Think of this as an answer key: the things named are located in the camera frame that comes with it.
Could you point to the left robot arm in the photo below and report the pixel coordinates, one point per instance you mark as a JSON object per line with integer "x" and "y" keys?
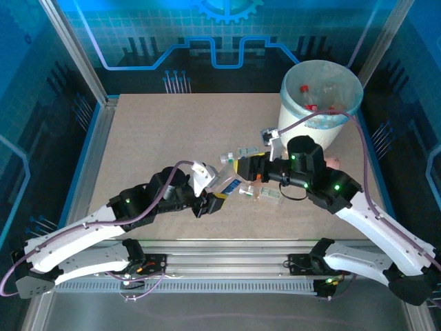
{"x": 76, "y": 234}

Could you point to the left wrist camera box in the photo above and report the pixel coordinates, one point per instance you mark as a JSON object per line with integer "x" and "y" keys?
{"x": 201, "y": 174}

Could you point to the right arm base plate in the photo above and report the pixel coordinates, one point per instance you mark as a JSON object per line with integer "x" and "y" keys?
{"x": 299, "y": 265}

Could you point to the grey metal plate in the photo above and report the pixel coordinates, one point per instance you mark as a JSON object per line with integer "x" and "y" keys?
{"x": 220, "y": 310}

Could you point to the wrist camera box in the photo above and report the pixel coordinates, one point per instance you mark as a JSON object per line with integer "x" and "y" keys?
{"x": 275, "y": 145}
{"x": 201, "y": 174}

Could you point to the clear bottle green label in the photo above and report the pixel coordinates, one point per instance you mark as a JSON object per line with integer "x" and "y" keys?
{"x": 270, "y": 194}
{"x": 246, "y": 151}

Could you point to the pink yogurt drink bottle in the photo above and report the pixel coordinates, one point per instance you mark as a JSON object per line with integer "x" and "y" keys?
{"x": 333, "y": 162}

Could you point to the aluminium frame post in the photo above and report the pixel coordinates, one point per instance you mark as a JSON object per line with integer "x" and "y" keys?
{"x": 79, "y": 62}
{"x": 373, "y": 45}

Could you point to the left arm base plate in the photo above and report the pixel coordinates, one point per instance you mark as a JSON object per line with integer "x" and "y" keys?
{"x": 155, "y": 263}

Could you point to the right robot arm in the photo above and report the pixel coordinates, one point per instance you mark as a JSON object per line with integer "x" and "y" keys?
{"x": 379, "y": 224}

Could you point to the white ribbed bin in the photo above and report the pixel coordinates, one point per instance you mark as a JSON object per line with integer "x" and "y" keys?
{"x": 293, "y": 120}

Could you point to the small black controller board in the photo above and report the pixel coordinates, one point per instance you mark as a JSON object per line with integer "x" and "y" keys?
{"x": 324, "y": 288}
{"x": 131, "y": 282}

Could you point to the aluminium frame rail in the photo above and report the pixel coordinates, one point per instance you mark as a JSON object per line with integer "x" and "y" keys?
{"x": 224, "y": 255}

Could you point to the aluminium side rail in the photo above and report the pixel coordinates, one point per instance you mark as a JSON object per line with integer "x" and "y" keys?
{"x": 100, "y": 138}

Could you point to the clear bottle blue cap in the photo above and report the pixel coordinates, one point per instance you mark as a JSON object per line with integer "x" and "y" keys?
{"x": 225, "y": 179}

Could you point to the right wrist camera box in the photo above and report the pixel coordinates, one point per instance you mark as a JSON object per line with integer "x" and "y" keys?
{"x": 275, "y": 145}

